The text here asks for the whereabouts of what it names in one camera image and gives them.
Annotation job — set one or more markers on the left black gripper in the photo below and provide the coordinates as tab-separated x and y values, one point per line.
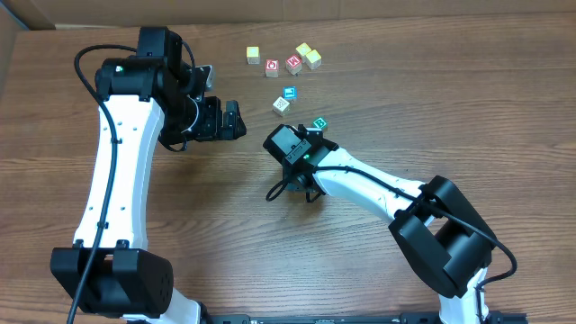
211	128

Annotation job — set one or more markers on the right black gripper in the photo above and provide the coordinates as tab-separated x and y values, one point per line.
293	183

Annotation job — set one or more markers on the green block letter B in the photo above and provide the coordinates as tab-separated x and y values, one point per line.
320	123

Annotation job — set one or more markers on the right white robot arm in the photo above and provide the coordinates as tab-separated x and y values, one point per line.
445	240

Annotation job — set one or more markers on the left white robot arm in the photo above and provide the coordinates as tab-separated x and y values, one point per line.
155	95

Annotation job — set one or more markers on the natural block letter W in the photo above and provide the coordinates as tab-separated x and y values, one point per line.
281	106

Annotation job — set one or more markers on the blue block letter L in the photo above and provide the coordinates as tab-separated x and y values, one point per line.
290	93

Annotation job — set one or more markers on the red block letter O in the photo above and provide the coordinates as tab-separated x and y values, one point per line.
272	68

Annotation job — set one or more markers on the yellow block far left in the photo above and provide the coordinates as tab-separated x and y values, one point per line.
253	55

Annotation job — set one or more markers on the red block letter M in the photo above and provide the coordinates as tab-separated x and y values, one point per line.
293	64

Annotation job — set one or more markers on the yellow block letter G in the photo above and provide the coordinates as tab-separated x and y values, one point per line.
302	50

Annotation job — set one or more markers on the yellow block letter C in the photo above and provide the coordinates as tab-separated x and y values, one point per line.
313	59

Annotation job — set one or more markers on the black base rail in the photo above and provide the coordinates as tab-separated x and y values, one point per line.
405	318

